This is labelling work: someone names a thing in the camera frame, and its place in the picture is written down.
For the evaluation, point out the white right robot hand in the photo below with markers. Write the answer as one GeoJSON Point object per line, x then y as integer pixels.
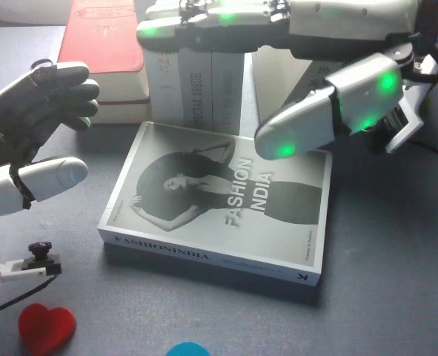
{"type": "Point", "coordinates": [29, 111]}

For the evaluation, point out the red hardcover book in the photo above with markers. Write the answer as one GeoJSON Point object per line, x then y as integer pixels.
{"type": "Point", "coordinates": [103, 41]}
{"type": "Point", "coordinates": [122, 113]}

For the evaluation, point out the white book printed made in china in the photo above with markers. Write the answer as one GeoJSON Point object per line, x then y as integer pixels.
{"type": "Point", "coordinates": [226, 92]}

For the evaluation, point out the red heart toy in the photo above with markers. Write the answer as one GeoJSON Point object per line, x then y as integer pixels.
{"type": "Point", "coordinates": [46, 328]}

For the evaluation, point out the blue round toy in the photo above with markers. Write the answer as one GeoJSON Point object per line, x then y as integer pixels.
{"type": "Point", "coordinates": [187, 350]}

